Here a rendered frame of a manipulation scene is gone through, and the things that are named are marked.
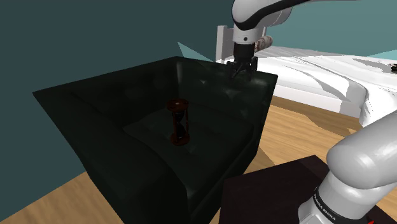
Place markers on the brown wooden hourglass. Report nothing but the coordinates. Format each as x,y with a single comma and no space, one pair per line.
179,121

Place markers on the small dark object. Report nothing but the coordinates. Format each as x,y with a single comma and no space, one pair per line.
394,68

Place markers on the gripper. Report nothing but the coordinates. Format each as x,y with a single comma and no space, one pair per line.
243,52

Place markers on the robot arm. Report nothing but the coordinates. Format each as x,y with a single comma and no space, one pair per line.
356,167

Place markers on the dark green armchair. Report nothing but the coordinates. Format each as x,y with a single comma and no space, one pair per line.
124,124

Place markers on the white bed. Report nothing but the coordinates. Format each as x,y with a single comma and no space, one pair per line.
325,77

